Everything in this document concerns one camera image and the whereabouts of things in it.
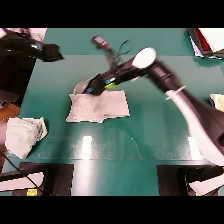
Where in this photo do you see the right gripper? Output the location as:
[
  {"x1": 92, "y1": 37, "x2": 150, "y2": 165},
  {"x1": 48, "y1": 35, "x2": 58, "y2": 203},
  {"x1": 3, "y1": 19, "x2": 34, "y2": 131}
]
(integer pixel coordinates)
[{"x1": 84, "y1": 73, "x2": 113, "y2": 97}]

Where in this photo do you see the cream garment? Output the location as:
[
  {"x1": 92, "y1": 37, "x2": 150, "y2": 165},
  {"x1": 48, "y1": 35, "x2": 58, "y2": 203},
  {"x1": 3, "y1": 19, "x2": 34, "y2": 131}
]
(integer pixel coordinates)
[{"x1": 208, "y1": 93, "x2": 224, "y2": 113}]

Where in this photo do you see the white folded garment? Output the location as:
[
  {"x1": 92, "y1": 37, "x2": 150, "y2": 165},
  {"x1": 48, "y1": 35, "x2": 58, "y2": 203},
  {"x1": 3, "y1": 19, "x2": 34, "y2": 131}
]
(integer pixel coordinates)
[{"x1": 4, "y1": 116, "x2": 49, "y2": 160}]

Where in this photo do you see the grey T-shirt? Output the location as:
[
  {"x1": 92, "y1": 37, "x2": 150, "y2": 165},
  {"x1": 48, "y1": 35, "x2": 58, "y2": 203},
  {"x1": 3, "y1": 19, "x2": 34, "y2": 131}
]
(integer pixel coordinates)
[{"x1": 65, "y1": 79, "x2": 131, "y2": 124}]

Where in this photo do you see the red garment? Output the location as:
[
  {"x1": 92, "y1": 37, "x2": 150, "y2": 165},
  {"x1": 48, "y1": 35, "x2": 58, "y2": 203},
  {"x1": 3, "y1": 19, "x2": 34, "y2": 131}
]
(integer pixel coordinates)
[{"x1": 193, "y1": 28, "x2": 213, "y2": 54}]

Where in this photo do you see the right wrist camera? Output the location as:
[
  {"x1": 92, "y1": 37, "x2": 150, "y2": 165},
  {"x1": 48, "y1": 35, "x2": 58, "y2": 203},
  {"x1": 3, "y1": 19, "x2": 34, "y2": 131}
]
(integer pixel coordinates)
[{"x1": 91, "y1": 35, "x2": 122, "y2": 68}]

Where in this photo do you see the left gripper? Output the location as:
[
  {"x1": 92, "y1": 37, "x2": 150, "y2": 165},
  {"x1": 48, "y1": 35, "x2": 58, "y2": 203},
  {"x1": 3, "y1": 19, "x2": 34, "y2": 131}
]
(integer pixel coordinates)
[{"x1": 42, "y1": 43, "x2": 65, "y2": 63}]

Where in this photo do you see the black cable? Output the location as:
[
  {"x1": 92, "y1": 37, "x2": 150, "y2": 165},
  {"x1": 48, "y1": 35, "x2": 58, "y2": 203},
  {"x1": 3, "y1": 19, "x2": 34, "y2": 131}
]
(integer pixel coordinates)
[
  {"x1": 114, "y1": 39, "x2": 133, "y2": 60},
  {"x1": 0, "y1": 150, "x2": 45, "y2": 195}
]

